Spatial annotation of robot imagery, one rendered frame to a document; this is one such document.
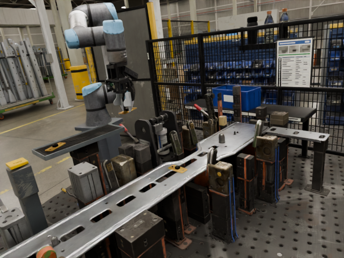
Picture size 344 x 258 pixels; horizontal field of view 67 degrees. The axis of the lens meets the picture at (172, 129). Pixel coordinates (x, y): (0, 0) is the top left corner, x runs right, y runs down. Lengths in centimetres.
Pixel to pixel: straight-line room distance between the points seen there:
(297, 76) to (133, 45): 247
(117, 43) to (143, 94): 281
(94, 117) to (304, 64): 129
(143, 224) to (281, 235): 66
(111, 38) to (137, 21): 268
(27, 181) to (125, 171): 36
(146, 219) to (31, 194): 50
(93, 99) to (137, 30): 228
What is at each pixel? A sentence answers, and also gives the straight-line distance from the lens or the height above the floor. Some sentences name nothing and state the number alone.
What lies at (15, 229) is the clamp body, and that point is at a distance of 96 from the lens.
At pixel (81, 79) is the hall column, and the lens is 897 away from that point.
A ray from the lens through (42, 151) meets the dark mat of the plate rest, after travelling 116.
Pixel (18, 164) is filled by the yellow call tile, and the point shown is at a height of 116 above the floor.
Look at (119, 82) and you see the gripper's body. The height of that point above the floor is 139.
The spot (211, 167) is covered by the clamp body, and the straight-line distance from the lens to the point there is 104.
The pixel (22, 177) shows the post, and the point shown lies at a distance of 111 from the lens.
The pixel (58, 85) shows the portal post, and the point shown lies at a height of 67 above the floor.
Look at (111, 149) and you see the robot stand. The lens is 160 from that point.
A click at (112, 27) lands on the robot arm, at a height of 158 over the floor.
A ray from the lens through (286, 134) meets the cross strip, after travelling 146.
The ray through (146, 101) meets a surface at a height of 73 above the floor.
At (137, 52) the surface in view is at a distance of 375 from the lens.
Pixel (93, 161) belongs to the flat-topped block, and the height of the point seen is 105.
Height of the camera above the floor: 152
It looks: 19 degrees down
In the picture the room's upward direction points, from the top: 7 degrees counter-clockwise
